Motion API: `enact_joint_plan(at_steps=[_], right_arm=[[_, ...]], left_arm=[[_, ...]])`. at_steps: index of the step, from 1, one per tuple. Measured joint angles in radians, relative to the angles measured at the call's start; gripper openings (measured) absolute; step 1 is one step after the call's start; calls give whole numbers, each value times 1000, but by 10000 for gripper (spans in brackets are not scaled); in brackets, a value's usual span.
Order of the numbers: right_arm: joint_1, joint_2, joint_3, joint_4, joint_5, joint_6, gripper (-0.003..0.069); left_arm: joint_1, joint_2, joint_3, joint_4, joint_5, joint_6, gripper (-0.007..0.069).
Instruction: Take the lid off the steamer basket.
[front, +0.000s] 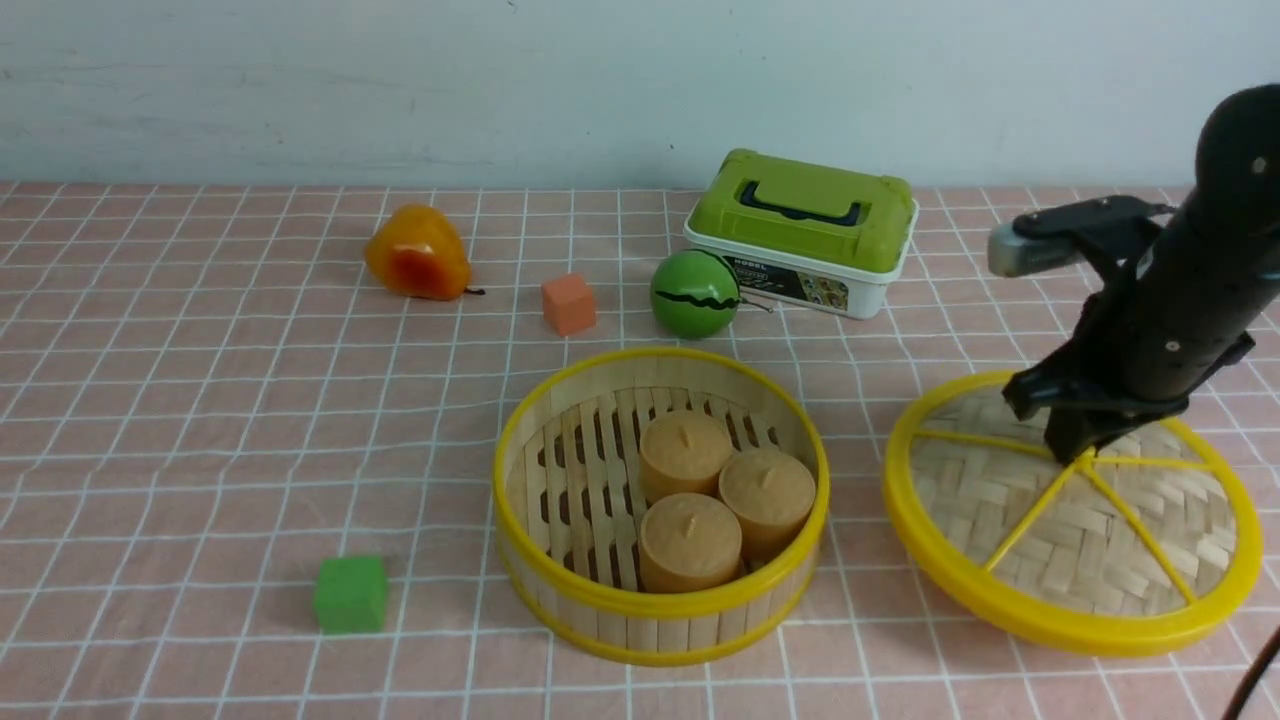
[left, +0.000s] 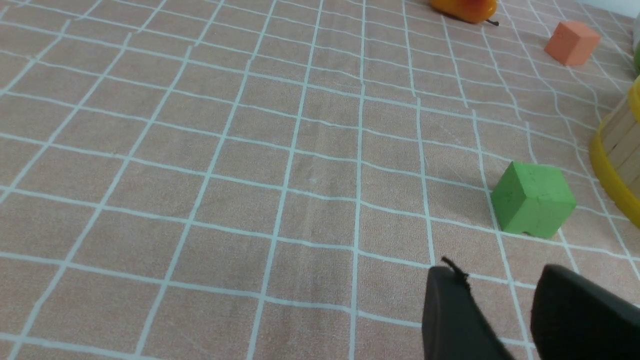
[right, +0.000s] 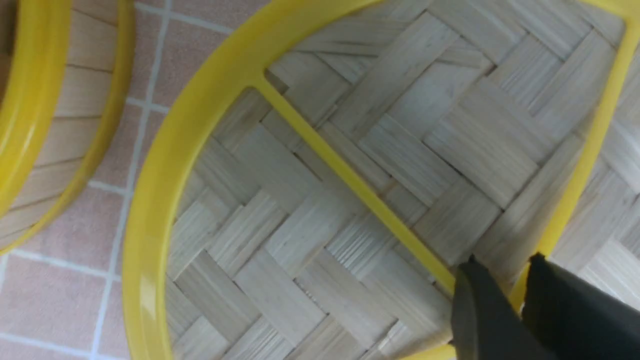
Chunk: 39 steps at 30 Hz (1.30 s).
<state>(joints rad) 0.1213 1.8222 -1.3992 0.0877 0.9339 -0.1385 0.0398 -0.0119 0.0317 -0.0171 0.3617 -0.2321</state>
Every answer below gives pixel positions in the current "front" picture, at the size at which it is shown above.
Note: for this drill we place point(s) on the green foam cube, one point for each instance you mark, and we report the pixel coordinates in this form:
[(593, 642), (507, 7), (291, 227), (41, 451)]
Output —
[(351, 595)]

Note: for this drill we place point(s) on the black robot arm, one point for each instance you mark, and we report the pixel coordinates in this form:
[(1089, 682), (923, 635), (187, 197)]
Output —
[(1180, 284)]

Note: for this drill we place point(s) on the orange toy pear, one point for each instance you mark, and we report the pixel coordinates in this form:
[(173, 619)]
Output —
[(419, 254)]

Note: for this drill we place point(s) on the tan bun front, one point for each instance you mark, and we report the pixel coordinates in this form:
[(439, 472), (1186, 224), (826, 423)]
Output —
[(688, 543)]

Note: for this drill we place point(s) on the orange foam cube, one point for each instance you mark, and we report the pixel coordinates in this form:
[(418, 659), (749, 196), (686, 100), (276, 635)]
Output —
[(568, 304)]

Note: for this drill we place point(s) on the tan bun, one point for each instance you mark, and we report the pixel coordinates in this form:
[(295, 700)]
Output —
[(688, 543), (772, 494), (682, 452)]

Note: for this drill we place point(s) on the tan bun back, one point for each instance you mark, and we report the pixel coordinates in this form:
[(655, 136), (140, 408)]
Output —
[(682, 452)]

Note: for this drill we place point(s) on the pink checkered tablecloth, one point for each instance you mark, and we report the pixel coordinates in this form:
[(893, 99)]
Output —
[(206, 393)]

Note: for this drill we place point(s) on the woven bamboo steamer lid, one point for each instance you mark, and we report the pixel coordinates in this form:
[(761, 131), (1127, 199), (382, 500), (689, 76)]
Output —
[(1143, 547)]

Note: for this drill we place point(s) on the green toy watermelon ball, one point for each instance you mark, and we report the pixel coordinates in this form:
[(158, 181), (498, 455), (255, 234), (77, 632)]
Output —
[(694, 294)]

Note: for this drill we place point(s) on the green lid white toolbox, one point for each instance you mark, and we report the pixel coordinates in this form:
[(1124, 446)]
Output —
[(822, 237)]

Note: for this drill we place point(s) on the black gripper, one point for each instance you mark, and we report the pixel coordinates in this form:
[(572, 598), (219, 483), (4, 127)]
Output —
[(1128, 363)]

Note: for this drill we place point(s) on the tan bun right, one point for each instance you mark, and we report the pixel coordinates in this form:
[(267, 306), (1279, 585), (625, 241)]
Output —
[(772, 494)]

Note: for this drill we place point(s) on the bamboo steamer basket yellow rim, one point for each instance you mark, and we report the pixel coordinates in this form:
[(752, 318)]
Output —
[(568, 505)]

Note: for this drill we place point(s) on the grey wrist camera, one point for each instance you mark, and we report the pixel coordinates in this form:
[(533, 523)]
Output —
[(1106, 233)]

